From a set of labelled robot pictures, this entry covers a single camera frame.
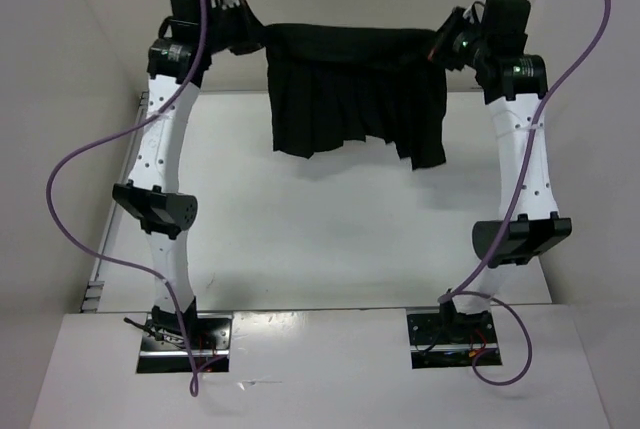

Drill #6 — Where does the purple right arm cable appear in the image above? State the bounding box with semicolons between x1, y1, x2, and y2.
438;0;613;389

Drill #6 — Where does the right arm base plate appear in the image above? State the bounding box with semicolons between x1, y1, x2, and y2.
406;309;502;370

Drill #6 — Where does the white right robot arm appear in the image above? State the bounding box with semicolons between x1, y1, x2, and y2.
429;0;572;343

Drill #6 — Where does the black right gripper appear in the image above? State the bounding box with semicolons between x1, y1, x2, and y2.
415;5;491;71

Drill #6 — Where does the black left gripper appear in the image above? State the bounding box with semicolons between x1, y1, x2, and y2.
200;0;275;57

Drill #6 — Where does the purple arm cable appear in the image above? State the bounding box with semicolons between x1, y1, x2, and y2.
45;0;216;397
438;0;613;389

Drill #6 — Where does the black pleated skirt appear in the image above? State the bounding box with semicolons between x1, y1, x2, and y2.
259;23;447;169

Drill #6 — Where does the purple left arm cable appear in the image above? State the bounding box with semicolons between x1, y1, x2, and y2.
45;0;216;397

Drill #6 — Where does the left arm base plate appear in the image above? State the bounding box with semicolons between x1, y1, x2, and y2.
135;313;233;374

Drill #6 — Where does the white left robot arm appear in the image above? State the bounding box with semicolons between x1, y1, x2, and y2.
112;0;261;349

